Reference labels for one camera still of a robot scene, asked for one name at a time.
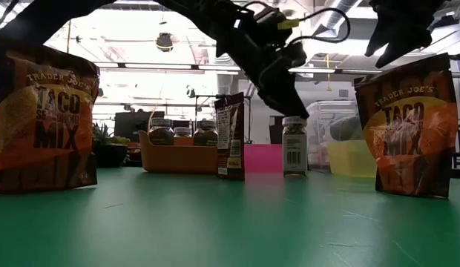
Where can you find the smooth silver ventilation duct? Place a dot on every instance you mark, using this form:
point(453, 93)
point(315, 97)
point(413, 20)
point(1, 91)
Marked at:
point(328, 22)

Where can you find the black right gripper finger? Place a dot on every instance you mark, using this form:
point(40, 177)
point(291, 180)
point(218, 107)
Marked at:
point(378, 37)
point(408, 42)

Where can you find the taco seasoning mix pouch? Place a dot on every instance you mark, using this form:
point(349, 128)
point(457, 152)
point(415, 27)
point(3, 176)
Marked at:
point(411, 148)
point(48, 130)

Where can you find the small white-lidded spice jar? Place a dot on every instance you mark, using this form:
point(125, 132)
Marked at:
point(183, 131)

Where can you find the black monitor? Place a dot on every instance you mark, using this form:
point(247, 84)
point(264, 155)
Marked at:
point(131, 126)

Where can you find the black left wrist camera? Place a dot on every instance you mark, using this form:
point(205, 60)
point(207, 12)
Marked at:
point(271, 22)

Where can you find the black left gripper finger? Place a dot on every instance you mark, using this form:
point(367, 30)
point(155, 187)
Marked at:
point(285, 96)

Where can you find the bagel seasoning jar white label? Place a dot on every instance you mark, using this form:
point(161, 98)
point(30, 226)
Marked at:
point(161, 135)

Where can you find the orange plastic bin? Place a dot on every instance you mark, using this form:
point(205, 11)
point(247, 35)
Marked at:
point(178, 159)

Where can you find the spice jar with barcode label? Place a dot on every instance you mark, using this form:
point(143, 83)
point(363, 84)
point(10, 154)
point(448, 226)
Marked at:
point(295, 152)

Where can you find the pink plastic bin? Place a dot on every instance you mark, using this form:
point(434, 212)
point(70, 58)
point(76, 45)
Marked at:
point(263, 159)

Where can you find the small black hanging camera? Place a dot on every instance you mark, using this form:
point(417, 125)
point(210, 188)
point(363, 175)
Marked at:
point(190, 92)

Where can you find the dark green spice jar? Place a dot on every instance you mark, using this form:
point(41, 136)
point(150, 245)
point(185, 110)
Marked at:
point(206, 135)

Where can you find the silver ribbed ventilation duct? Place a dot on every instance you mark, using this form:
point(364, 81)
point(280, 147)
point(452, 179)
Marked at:
point(226, 83)

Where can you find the yellow hanging pendant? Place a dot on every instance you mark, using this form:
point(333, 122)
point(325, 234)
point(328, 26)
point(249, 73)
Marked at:
point(328, 88)

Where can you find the narrow dark snack pouch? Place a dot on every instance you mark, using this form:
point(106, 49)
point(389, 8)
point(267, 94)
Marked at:
point(230, 148)

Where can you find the overhead light bar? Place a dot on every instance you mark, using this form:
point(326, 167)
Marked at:
point(159, 66)

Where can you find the yellow plastic bin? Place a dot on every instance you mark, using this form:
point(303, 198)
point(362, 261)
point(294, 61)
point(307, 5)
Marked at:
point(350, 159)

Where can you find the clear plastic storage container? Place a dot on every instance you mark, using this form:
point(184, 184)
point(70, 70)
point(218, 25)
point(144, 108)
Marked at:
point(319, 111)

